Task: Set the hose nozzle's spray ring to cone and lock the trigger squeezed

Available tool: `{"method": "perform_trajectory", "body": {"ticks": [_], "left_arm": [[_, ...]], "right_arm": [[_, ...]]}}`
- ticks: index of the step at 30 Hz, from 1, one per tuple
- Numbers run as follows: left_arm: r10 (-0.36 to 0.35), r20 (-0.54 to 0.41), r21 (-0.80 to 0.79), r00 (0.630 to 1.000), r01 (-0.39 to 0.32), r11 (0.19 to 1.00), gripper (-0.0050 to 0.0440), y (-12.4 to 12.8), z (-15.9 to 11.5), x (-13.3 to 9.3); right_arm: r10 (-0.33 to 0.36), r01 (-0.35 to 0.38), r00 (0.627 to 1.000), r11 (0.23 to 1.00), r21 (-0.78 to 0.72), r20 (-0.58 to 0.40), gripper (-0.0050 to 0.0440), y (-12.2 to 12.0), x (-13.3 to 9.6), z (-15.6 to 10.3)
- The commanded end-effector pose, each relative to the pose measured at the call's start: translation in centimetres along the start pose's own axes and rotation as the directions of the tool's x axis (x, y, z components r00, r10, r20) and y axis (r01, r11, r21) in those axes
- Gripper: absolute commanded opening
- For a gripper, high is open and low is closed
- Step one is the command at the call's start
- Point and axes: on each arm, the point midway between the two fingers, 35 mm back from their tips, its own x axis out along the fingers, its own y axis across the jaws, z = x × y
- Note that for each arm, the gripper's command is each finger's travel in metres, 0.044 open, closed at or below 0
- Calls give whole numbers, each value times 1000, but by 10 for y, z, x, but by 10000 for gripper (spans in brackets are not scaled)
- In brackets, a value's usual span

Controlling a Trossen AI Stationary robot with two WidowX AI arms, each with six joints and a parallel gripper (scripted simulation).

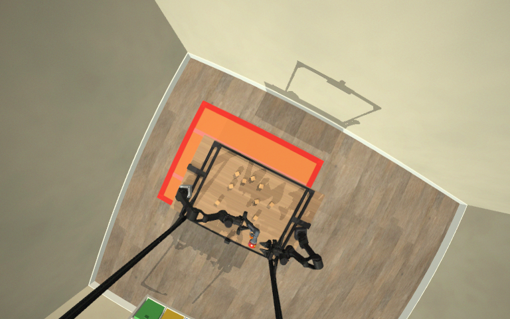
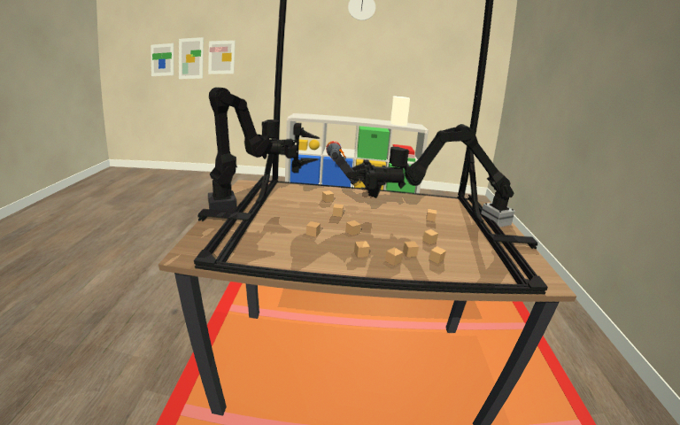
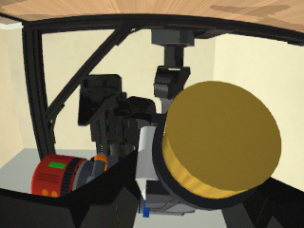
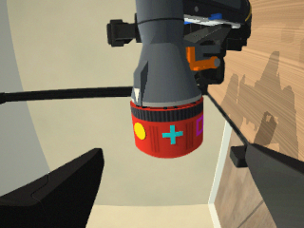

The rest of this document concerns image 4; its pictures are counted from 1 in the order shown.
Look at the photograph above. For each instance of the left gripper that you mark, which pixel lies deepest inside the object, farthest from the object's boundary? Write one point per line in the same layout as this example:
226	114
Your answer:
212	35

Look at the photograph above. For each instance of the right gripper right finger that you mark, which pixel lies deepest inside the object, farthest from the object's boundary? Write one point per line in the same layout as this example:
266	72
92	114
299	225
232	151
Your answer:
280	181

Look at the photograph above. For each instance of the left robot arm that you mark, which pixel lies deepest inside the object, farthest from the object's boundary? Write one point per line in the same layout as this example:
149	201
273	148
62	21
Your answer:
236	38

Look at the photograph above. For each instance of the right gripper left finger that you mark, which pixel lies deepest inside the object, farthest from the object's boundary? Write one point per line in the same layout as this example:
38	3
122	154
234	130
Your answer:
63	198

